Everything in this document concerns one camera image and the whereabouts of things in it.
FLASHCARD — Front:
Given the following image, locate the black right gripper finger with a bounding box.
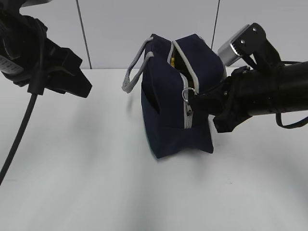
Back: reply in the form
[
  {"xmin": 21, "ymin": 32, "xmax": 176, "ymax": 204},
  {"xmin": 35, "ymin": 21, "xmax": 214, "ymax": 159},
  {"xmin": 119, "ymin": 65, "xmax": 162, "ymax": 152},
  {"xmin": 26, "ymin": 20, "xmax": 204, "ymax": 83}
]
[{"xmin": 188, "ymin": 93, "xmax": 217, "ymax": 116}]

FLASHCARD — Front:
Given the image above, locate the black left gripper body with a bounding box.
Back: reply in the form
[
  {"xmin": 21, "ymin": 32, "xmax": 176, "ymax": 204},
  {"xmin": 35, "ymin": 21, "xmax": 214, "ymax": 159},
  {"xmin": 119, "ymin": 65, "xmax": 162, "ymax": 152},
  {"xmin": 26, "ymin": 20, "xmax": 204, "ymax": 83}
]
[{"xmin": 27, "ymin": 39, "xmax": 82, "ymax": 94}]

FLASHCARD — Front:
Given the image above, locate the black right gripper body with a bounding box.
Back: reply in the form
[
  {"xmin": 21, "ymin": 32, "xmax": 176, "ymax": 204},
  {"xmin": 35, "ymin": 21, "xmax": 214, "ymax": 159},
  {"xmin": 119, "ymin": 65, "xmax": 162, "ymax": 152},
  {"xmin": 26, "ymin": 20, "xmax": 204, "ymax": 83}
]
[{"xmin": 213, "ymin": 67, "xmax": 251, "ymax": 133}]

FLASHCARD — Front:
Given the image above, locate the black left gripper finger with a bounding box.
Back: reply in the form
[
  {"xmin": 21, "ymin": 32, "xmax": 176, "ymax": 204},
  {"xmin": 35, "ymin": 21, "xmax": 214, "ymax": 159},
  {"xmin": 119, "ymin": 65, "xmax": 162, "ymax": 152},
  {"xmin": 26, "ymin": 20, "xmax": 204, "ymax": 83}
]
[{"xmin": 64, "ymin": 68, "xmax": 92, "ymax": 98}]

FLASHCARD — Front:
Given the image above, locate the navy insulated lunch bag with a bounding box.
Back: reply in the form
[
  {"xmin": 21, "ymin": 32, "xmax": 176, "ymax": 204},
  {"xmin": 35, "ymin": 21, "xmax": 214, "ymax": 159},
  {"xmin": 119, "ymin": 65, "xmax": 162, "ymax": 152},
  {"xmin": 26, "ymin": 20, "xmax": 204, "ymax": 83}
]
[{"xmin": 122, "ymin": 34, "xmax": 226, "ymax": 159}]

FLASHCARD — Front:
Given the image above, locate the yellow banana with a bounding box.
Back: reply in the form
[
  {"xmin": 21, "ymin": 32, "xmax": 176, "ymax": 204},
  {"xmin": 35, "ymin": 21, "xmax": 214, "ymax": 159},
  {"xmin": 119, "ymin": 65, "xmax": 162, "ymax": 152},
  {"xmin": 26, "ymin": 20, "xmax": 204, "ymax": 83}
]
[{"xmin": 170, "ymin": 57, "xmax": 175, "ymax": 68}]

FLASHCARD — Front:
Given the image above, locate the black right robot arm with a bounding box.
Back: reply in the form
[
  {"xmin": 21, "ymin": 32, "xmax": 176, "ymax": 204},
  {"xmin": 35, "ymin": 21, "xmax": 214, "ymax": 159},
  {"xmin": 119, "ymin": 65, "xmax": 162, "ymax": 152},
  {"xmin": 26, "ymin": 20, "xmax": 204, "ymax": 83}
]
[{"xmin": 189, "ymin": 62, "xmax": 308, "ymax": 133}]

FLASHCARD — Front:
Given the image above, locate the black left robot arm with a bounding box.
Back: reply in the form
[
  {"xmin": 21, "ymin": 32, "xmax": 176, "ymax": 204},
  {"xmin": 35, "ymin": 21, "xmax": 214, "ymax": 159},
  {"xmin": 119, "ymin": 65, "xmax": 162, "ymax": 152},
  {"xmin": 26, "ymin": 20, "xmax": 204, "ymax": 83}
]
[{"xmin": 0, "ymin": 0, "xmax": 92, "ymax": 98}]

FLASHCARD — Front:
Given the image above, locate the thin black right cable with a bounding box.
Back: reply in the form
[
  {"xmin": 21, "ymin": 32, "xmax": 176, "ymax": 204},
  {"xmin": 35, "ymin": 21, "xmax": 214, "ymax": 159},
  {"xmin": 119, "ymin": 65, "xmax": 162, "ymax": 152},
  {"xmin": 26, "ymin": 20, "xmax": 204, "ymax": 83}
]
[{"xmin": 275, "ymin": 61, "xmax": 308, "ymax": 129}]

